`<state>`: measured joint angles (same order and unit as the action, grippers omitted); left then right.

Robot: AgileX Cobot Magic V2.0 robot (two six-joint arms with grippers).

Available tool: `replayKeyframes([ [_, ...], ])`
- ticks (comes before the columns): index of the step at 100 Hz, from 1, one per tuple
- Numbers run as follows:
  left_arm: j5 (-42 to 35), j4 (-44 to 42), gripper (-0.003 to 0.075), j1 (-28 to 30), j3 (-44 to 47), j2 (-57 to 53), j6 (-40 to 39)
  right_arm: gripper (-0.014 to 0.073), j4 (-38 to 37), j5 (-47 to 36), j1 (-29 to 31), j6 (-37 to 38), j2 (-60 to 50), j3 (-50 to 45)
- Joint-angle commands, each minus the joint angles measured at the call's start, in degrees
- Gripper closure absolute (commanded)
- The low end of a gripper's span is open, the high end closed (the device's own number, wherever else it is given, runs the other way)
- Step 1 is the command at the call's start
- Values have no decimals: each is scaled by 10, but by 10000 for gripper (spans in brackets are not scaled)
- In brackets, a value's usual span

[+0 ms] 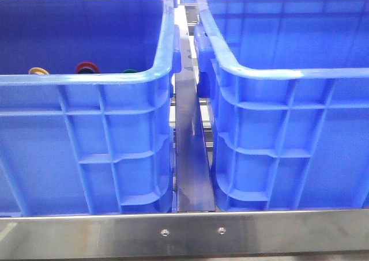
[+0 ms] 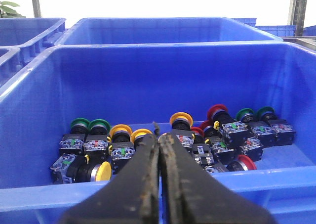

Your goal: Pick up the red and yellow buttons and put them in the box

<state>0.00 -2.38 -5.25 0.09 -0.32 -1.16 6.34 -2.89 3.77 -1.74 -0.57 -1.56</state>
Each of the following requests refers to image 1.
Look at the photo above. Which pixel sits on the steel front rack rail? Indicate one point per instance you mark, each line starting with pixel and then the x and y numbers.
pixel 184 234

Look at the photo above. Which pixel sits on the blue plastic bin right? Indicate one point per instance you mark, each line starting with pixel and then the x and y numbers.
pixel 287 94

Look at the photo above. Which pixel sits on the red mushroom push button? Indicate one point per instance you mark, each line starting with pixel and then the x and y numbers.
pixel 87 68

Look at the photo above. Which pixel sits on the blue plastic bin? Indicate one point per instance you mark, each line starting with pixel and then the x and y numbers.
pixel 87 143
pixel 287 94

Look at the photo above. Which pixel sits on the steel divider rail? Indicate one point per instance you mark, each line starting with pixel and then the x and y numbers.
pixel 193 183

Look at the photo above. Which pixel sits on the green push button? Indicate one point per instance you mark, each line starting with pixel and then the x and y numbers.
pixel 129 71

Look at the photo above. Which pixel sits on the blue plastic bin left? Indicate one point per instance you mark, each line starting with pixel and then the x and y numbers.
pixel 87 143

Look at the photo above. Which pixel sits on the yellow mushroom push button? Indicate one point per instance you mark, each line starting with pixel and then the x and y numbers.
pixel 37 70

